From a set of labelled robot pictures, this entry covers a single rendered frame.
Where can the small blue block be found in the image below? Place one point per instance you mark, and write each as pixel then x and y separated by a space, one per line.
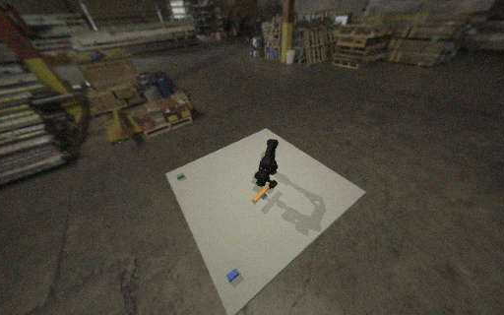
pixel 232 275

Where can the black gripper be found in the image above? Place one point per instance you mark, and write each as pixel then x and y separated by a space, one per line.
pixel 272 184

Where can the orange bar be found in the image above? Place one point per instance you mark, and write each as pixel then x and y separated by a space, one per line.
pixel 261 193

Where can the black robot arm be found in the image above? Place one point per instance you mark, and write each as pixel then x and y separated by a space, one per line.
pixel 268 163

